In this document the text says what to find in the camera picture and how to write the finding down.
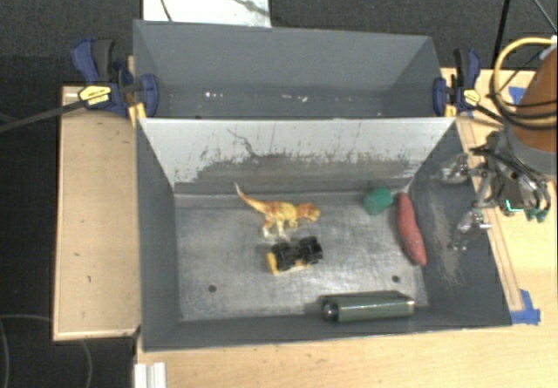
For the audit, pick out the grey metal bin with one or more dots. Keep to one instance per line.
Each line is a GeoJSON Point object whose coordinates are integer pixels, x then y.
{"type": "Point", "coordinates": [244, 281]}

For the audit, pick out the green toy block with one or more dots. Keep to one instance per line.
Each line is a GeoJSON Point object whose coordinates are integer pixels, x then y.
{"type": "Point", "coordinates": [377, 201]}

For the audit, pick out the orange toy dinosaur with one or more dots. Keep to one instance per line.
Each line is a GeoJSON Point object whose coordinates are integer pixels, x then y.
{"type": "Point", "coordinates": [283, 212]}

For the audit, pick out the dark green long block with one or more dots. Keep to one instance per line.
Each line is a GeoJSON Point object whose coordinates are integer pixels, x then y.
{"type": "Point", "coordinates": [370, 308]}

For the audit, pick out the red-brown toy sweet potato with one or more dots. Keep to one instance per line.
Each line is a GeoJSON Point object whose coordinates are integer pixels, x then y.
{"type": "Point", "coordinates": [410, 229]}

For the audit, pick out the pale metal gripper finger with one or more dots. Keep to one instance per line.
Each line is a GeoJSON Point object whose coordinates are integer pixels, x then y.
{"type": "Point", "coordinates": [457, 170]}
{"type": "Point", "coordinates": [471, 224]}

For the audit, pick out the yellow toy truck black wheels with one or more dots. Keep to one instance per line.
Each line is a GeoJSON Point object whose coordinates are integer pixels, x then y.
{"type": "Point", "coordinates": [296, 253]}

